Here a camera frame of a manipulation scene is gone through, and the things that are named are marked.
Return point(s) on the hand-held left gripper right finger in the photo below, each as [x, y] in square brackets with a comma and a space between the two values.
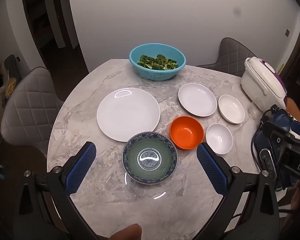
[211, 165]

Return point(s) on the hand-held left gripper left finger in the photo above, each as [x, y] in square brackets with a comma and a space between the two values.
[81, 165]

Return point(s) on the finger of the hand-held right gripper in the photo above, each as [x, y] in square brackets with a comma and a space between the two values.
[277, 133]

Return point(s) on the small white bowl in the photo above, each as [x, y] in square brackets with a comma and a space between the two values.
[219, 138]

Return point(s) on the orange bowl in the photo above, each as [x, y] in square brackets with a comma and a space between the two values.
[186, 132]

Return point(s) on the shallow white bowl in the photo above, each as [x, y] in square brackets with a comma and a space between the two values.
[231, 108]

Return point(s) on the blue patterned bowl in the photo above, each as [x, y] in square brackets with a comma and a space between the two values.
[150, 157]

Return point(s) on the medium white plate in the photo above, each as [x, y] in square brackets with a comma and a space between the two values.
[197, 99]

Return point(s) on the large white plate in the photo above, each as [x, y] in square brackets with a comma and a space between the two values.
[128, 113]

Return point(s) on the person's left hand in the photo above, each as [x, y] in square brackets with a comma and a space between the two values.
[127, 232]

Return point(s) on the navy electric cooker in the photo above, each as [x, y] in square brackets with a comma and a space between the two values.
[281, 120]

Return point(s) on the white dishcloth with green edge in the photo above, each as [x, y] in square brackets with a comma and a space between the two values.
[293, 131]

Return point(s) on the brown chair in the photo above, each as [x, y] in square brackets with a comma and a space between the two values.
[295, 110]

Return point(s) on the clear glass jar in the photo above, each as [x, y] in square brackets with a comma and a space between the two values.
[253, 110]

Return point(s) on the white and purple rice cooker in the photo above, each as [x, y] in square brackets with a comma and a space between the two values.
[260, 82]

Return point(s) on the grey quilted chair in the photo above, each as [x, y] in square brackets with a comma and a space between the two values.
[27, 105]
[230, 55]

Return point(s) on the teal plastic colander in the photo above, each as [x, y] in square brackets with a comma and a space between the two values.
[142, 72]

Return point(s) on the green leafy vegetables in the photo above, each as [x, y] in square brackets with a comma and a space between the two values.
[156, 62]

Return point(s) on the grey high-back chair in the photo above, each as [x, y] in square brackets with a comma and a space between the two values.
[11, 63]

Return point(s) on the wall switch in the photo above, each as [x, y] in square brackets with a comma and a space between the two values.
[287, 32]
[18, 58]

